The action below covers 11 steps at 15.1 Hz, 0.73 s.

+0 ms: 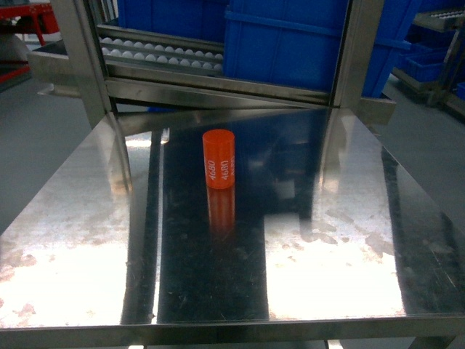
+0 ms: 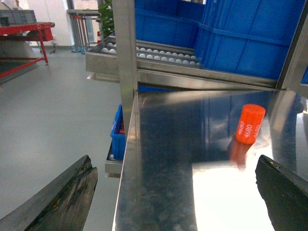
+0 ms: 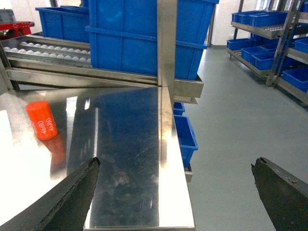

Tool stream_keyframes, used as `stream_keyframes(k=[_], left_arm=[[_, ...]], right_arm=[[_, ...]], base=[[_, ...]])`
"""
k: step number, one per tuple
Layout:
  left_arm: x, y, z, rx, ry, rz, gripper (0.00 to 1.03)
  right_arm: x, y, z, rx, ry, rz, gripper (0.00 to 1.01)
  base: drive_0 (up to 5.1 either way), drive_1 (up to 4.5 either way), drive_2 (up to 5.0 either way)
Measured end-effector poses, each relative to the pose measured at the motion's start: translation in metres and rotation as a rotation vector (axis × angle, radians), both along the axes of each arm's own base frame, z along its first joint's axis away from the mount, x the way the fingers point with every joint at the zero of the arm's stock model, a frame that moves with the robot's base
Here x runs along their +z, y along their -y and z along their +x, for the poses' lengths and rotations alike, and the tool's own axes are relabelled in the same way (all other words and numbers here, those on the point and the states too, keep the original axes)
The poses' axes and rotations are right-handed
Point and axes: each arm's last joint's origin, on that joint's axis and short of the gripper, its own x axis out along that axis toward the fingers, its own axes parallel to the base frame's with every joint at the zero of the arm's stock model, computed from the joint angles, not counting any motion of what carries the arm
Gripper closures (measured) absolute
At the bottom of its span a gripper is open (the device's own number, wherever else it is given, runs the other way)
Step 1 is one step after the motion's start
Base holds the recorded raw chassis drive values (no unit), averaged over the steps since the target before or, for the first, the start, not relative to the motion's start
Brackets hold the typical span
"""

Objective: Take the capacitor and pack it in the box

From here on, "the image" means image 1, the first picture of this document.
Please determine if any orange cylindrical capacitor 4680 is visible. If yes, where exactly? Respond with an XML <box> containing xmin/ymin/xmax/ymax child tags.
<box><xmin>202</xmin><ymin>129</ymin><xmax>235</xmax><ymax>190</ymax></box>

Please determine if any large blue plastic crate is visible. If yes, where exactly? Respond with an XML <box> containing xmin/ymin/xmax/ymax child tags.
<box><xmin>223</xmin><ymin>1</ymin><xmax>421</xmax><ymax>97</ymax></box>

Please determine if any blue crate behind left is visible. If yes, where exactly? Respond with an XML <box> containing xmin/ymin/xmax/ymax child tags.
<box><xmin>117</xmin><ymin>0</ymin><xmax>229</xmax><ymax>43</ymax></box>

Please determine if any stainless steel roller rack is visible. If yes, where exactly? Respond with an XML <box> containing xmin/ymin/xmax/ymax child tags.
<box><xmin>50</xmin><ymin>0</ymin><xmax>397</xmax><ymax>127</ymax></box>

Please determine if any red metal frame table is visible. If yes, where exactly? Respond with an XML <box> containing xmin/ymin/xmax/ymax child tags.
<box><xmin>1</xmin><ymin>1</ymin><xmax>59</xmax><ymax>84</ymax></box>

